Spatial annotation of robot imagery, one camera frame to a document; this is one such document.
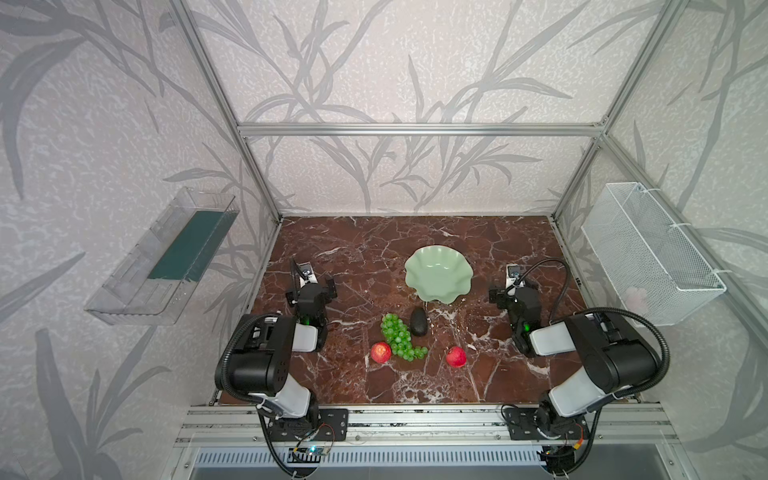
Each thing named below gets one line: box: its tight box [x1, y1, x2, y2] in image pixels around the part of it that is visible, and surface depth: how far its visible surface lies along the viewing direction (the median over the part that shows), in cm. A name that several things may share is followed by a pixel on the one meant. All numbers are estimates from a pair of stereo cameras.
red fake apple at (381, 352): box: [370, 342, 392, 364], surface depth 84 cm
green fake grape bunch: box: [380, 313, 428, 362], surface depth 86 cm
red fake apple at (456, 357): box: [445, 346, 467, 368], surface depth 82 cm
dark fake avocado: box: [410, 307, 428, 337], surface depth 90 cm
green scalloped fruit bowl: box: [404, 245, 474, 304], surface depth 104 cm
